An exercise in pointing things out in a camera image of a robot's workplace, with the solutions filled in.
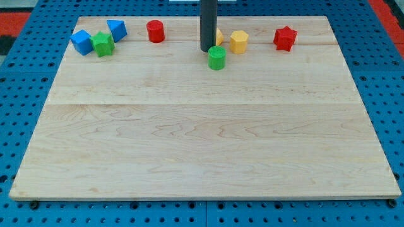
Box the red star block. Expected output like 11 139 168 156
273 26 298 52

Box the yellow hexagon block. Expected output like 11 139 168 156
230 30 249 54

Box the green cylinder block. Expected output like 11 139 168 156
208 46 227 70

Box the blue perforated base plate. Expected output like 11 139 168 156
1 0 403 226

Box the green star block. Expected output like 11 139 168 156
90 32 115 57

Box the blue cube block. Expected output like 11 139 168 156
70 30 93 55

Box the blue triangle block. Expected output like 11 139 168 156
107 20 128 42

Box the red cylinder block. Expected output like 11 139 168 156
146 20 165 43

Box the light wooden board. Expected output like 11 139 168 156
9 16 401 201

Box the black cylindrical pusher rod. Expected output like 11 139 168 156
199 0 218 52

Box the yellow heart block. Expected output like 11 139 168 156
216 28 224 46

